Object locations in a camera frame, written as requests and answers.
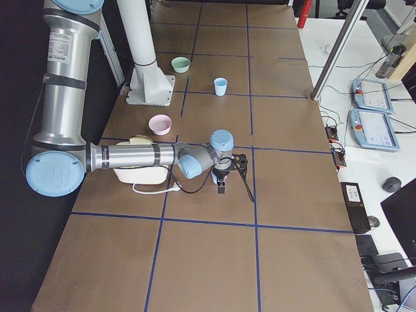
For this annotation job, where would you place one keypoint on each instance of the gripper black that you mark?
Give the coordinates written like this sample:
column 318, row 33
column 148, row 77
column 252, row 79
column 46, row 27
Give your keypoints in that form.
column 221, row 176

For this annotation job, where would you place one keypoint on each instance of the light blue cup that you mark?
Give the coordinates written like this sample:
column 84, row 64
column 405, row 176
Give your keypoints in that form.
column 220, row 86

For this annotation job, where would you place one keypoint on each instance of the cream toaster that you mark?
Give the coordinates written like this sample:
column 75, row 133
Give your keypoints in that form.
column 141, row 176

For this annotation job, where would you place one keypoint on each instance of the pink bowl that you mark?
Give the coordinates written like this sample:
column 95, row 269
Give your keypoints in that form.
column 160, row 124

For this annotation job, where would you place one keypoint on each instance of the orange black connector block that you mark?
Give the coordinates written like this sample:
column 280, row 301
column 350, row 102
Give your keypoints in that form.
column 336, row 148

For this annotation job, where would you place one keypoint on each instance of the mint green bowl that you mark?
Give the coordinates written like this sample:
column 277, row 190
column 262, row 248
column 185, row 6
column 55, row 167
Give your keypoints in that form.
column 180, row 64

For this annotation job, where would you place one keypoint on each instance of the black power box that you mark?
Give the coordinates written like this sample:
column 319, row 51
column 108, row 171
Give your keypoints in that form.
column 355, row 207

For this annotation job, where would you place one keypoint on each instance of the teach pendant lower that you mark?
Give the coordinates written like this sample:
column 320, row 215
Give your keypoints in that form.
column 373, row 130

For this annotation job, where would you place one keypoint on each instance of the teach pendant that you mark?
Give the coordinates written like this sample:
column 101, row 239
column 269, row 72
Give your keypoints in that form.
column 372, row 95
column 373, row 130

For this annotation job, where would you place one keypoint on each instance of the black computer mouse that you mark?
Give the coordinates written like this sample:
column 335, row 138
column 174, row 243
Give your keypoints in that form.
column 392, row 184

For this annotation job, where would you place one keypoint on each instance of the teach pendant upper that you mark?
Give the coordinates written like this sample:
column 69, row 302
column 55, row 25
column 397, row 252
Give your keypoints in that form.
column 372, row 95

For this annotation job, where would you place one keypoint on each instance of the black monitor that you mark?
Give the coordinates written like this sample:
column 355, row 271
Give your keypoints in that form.
column 399, row 209

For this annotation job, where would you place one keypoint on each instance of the red fire extinguisher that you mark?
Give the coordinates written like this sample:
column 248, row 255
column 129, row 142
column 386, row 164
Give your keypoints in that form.
column 306, row 7

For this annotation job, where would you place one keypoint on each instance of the dark water bottle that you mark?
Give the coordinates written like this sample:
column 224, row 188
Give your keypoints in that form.
column 391, row 61

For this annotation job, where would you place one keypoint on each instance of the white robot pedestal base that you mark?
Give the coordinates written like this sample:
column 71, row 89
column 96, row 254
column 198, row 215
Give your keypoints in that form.
column 149, row 85

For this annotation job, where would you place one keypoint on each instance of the aluminium frame post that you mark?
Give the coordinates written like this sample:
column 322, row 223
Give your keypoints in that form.
column 349, row 24

